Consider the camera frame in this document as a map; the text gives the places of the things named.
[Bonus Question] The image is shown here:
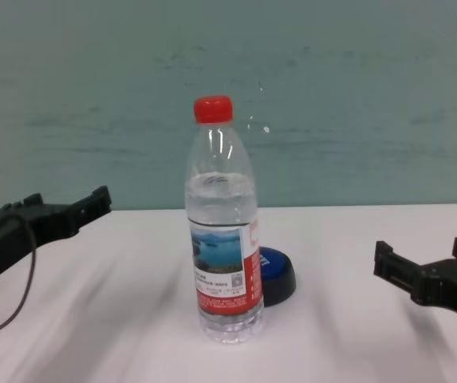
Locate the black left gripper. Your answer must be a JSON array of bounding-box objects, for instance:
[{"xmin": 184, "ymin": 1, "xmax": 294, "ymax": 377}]
[{"xmin": 0, "ymin": 185, "xmax": 112, "ymax": 280}]

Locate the blue push button black base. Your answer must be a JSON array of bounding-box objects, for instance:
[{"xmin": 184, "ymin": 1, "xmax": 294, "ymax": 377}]
[{"xmin": 258, "ymin": 246, "xmax": 297, "ymax": 308}]

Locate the clear water bottle red cap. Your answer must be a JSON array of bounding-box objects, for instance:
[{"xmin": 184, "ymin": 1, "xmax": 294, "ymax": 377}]
[{"xmin": 183, "ymin": 94, "xmax": 266, "ymax": 345}]

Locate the dark left arm cable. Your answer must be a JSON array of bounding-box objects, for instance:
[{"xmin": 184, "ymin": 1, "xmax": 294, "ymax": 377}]
[{"xmin": 0, "ymin": 213, "xmax": 38, "ymax": 340}]

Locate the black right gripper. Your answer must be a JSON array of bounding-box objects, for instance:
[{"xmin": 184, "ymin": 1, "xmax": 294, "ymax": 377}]
[{"xmin": 373, "ymin": 236, "xmax": 457, "ymax": 320}]

